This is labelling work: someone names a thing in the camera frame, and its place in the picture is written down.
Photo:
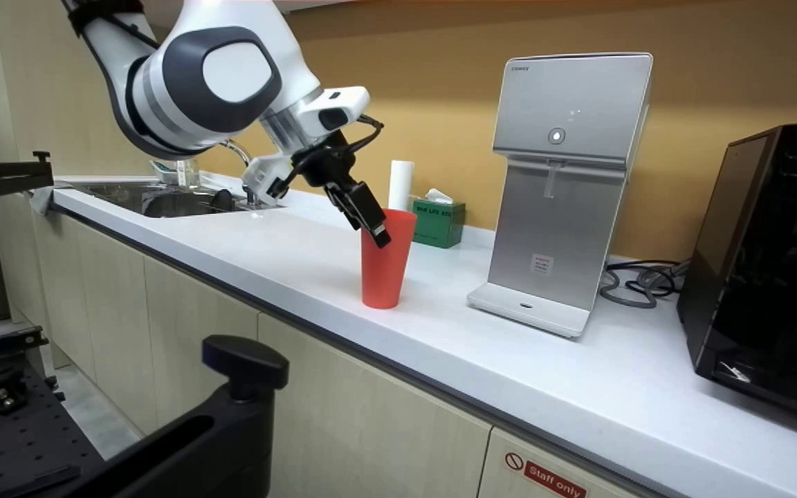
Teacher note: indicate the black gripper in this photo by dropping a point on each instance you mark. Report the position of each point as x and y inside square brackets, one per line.
[331, 165]

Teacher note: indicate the red plastic cup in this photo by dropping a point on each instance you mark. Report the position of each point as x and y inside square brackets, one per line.
[385, 273]

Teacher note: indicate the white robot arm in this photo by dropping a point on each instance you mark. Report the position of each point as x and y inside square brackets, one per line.
[206, 85]

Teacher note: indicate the silver white water dispenser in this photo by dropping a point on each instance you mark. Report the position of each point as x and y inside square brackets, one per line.
[554, 230]

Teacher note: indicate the white paper roll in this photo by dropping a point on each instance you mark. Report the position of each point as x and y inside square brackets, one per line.
[399, 184]

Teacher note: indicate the green tissue box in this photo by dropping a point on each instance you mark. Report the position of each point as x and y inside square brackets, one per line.
[437, 229]

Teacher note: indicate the black sink strainer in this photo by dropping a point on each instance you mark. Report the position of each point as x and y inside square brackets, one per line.
[221, 198]

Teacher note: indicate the small clear container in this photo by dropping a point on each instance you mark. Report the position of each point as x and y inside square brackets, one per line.
[177, 172]

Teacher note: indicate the stainless steel sink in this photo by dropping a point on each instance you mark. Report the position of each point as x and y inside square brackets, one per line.
[122, 198]

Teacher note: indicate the beige cabinet door with sticker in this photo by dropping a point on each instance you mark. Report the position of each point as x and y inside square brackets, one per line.
[509, 484]

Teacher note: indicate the red warning sticker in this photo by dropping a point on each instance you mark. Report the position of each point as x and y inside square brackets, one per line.
[545, 479]

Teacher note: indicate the black countertop appliance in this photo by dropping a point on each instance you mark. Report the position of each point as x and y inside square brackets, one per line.
[775, 277]

